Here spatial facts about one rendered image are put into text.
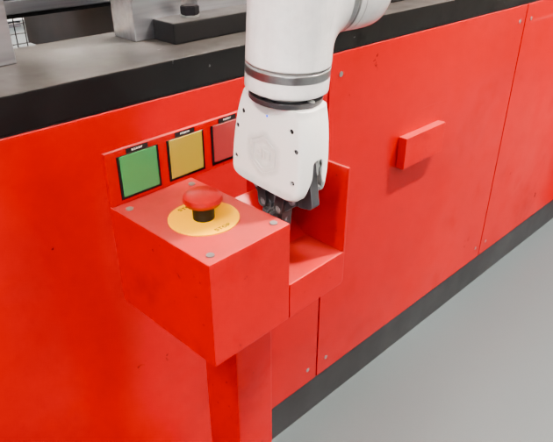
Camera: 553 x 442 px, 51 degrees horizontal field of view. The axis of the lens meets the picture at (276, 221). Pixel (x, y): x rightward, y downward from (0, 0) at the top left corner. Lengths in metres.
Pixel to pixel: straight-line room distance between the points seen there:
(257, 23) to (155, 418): 0.72
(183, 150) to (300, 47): 0.19
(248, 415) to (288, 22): 0.48
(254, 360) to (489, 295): 1.26
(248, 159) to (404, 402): 0.99
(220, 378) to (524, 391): 1.00
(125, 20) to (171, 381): 0.58
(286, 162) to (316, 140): 0.04
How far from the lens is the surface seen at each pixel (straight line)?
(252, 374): 0.74
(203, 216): 0.58
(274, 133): 0.58
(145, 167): 0.63
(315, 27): 0.54
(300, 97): 0.56
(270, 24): 0.54
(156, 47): 0.87
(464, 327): 1.75
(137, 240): 0.61
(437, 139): 1.36
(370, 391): 1.51
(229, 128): 0.70
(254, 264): 0.56
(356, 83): 1.10
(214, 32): 0.92
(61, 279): 0.82
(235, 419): 0.78
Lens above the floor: 1.07
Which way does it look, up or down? 29 degrees down
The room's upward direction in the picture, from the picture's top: straight up
